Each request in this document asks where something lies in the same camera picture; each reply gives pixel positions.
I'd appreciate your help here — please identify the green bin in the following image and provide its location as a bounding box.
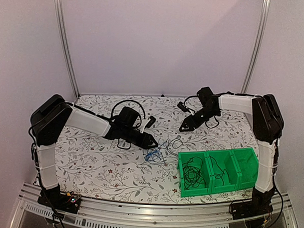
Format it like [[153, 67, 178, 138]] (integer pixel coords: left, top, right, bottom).
[[232, 148, 259, 190], [206, 149, 240, 194], [177, 151, 213, 198]]

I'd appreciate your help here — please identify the floral patterned table mat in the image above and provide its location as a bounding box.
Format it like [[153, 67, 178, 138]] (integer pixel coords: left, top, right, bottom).
[[55, 95, 259, 205]]

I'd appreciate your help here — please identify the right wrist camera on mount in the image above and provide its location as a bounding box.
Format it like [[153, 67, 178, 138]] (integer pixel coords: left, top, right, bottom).
[[177, 101, 195, 115]]

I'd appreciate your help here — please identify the green bin left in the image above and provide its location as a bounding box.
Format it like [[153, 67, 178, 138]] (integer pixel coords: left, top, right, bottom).
[[177, 151, 213, 198]]

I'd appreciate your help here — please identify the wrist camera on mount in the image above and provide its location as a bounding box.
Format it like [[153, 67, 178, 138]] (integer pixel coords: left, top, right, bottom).
[[177, 101, 195, 115], [139, 116, 156, 133]]

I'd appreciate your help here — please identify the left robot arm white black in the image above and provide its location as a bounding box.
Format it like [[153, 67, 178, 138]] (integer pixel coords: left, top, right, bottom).
[[28, 94, 158, 208]]

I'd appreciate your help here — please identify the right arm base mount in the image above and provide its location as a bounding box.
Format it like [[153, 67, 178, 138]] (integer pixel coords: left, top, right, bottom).
[[228, 196, 284, 228]]

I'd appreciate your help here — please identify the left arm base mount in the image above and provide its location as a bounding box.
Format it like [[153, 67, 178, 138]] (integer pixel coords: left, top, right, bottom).
[[37, 189, 81, 214]]

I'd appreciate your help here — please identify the right aluminium frame post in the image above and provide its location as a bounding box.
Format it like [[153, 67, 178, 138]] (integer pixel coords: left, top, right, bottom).
[[240, 0, 271, 94]]

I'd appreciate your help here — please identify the black cable tangle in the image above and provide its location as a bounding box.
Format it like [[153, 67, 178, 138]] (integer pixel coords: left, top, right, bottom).
[[157, 136, 184, 163]]

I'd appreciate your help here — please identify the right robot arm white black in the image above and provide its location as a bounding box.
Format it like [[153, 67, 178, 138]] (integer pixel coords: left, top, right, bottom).
[[179, 87, 284, 216]]

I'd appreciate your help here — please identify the green bin middle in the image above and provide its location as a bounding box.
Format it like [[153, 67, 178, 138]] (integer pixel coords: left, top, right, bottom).
[[206, 149, 240, 194]]

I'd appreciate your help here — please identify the left aluminium frame post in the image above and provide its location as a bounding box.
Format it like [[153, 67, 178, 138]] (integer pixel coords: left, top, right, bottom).
[[53, 0, 80, 99]]

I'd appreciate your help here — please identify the blue cable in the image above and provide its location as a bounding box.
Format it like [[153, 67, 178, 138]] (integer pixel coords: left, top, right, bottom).
[[143, 143, 166, 165]]

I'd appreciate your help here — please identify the aluminium frame post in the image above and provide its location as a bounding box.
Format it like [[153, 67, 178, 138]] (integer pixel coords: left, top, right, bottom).
[[240, 0, 271, 94], [53, 0, 80, 99]]

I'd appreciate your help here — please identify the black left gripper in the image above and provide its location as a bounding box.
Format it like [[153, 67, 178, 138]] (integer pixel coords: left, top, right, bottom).
[[121, 126, 159, 150]]

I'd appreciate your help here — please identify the green bin right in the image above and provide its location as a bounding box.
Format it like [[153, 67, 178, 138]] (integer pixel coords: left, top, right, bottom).
[[232, 148, 259, 190]]

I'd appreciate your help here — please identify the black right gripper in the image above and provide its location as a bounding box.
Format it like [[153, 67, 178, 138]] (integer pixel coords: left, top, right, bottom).
[[179, 105, 219, 134]]

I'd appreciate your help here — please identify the front aluminium rail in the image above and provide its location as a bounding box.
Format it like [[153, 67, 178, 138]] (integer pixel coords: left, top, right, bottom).
[[9, 183, 299, 228]]

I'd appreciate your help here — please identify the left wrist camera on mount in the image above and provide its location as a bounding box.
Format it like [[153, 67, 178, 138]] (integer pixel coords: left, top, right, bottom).
[[139, 116, 156, 133]]

